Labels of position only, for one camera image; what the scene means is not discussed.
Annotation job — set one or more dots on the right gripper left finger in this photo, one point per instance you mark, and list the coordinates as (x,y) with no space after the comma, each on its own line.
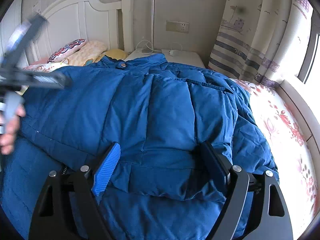
(53,215)

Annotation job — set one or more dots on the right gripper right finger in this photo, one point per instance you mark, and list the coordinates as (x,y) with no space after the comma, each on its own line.
(268,217)

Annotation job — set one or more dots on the blue padded winter jacket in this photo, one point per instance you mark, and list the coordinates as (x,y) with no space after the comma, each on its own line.
(124,224)

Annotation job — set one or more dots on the person's left hand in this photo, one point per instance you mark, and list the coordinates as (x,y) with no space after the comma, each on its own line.
(9,137)

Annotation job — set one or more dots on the floral bed sheet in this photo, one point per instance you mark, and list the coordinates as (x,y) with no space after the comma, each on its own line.
(285,129)

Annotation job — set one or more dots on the patterned red blue pillow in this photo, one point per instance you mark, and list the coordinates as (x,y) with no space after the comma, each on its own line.
(66,51)

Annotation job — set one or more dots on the cream textured pillow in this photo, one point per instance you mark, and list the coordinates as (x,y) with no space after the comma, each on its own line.
(87,54)

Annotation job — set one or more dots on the white wooden headboard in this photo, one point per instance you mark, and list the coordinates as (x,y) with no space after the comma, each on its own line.
(68,20)

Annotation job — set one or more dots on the yellow pillow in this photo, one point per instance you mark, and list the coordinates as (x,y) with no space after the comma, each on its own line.
(117,54)

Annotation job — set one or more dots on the silver desk lamp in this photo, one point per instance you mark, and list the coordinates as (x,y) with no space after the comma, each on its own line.
(150,45)

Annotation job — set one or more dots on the white bedside table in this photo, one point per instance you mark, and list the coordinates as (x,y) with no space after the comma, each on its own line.
(178,56)

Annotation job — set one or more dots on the striped patterned curtain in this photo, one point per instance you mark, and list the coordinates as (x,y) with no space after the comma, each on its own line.
(262,41)

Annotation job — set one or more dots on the white charger with cable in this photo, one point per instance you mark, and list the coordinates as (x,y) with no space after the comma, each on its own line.
(171,51)

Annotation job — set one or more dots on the wall power socket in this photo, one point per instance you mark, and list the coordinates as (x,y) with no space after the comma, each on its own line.
(176,26)

